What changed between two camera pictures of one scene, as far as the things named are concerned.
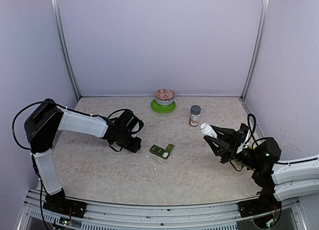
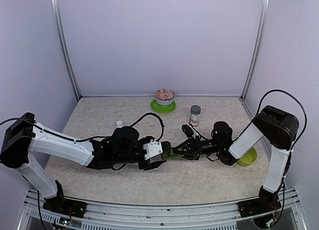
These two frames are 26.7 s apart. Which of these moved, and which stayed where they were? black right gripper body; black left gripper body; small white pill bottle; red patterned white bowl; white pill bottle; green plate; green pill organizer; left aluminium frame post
Moved: green pill organizer; small white pill bottle; black right gripper body; black left gripper body
Stayed: white pill bottle; red patterned white bowl; green plate; left aluminium frame post
